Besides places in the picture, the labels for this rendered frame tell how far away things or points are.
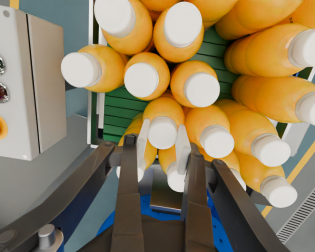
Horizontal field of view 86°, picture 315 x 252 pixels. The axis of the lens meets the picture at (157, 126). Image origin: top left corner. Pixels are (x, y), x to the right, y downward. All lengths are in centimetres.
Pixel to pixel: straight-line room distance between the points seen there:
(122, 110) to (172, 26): 28
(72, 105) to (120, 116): 112
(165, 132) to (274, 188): 18
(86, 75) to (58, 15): 133
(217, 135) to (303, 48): 13
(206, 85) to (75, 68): 15
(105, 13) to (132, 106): 26
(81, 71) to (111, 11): 7
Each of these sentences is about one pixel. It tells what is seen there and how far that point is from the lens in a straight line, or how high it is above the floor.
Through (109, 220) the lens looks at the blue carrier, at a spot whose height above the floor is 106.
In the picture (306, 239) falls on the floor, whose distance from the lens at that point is 260.
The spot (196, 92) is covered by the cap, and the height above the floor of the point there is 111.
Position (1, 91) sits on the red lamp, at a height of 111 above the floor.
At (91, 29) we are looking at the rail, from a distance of 36.
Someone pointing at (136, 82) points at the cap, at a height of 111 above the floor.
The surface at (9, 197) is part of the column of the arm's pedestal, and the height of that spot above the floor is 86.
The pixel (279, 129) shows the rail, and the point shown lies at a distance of 44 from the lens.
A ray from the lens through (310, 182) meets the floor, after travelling 211.
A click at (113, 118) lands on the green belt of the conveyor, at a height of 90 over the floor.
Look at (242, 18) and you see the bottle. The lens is 31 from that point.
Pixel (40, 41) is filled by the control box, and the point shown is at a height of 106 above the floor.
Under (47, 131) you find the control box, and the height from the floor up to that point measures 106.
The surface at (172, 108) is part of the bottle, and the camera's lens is 25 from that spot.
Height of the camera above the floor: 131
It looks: 70 degrees down
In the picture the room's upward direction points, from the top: 172 degrees counter-clockwise
